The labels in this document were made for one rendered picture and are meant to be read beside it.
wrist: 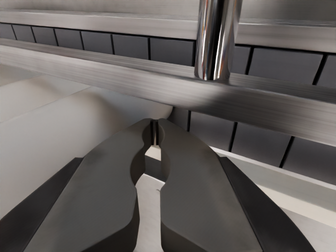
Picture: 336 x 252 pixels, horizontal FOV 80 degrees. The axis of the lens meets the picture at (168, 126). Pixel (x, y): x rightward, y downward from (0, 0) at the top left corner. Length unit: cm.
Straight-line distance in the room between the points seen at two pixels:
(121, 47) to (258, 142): 14
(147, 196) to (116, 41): 19
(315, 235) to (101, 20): 31
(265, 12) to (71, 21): 17
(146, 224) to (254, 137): 22
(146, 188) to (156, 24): 19
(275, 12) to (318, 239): 24
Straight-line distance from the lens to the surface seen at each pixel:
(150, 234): 35
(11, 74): 20
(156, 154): 16
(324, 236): 30
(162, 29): 17
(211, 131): 17
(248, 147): 17
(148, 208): 30
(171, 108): 17
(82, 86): 17
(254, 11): 19
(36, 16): 28
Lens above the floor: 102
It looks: 48 degrees down
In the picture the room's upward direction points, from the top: 133 degrees counter-clockwise
